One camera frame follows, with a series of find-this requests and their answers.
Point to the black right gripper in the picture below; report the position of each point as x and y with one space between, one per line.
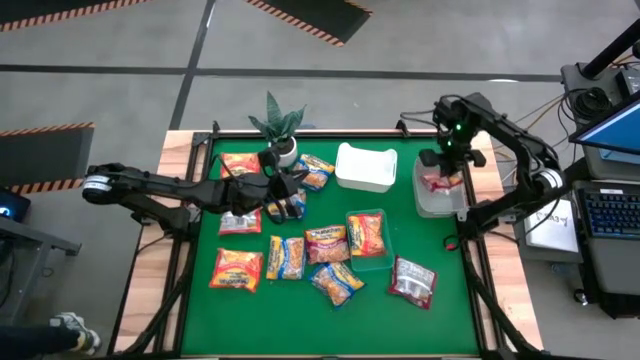
455 157

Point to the orange Maruchan noodle pack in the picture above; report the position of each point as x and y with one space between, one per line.
240 164
366 235
240 223
236 270

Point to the monitor with blue screen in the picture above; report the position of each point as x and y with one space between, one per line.
615 132

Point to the green plant in white pot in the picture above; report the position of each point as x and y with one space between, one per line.
289 156

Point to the person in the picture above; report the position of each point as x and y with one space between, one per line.
75 325

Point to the black hazard-striped floor mat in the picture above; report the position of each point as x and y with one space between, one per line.
320 15
50 10
40 160

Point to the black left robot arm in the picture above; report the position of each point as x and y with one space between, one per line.
165 187

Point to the red Maruchan noodle pack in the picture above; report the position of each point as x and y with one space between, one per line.
327 245
413 283
440 184

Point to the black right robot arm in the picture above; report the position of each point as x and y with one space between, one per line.
520 145

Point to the black backlit keyboard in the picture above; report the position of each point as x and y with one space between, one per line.
610 212

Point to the small white board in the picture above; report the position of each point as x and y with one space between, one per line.
555 230

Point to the blue Maruchan noodle pack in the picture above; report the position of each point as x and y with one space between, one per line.
317 175
337 283
286 257
295 205

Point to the green table mat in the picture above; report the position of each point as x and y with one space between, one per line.
300 330

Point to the white plastic bin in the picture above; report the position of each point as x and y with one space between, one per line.
365 167

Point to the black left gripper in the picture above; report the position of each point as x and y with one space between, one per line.
270 187

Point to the grey translucent plastic bin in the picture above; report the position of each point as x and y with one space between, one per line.
435 205

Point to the black device with blue light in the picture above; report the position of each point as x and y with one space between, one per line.
12 207

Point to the teal translucent plastic bin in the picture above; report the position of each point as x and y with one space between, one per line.
372 263

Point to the grey desk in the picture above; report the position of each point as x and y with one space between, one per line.
20 280

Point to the black stand pole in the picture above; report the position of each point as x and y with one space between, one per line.
612 50
577 170

